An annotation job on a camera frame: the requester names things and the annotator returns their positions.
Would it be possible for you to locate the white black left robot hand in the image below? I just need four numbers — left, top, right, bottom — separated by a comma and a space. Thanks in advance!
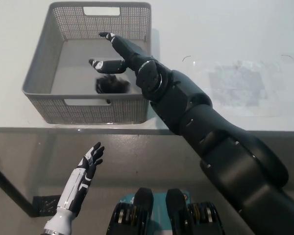
43, 141, 105, 233

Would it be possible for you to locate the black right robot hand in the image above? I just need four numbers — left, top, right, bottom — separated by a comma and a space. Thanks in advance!
88, 31, 163, 101

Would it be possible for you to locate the black floor pad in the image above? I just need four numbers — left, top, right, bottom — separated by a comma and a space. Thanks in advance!
32, 195, 62, 217

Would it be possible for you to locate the black metal table leg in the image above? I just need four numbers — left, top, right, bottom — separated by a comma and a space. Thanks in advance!
0, 160, 38, 218

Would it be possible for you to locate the grey perforated plastic basket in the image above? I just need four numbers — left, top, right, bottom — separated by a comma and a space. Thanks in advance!
21, 1, 152, 124

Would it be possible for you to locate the clear plastic film sheet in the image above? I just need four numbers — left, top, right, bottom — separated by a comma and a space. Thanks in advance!
193, 58, 294, 118

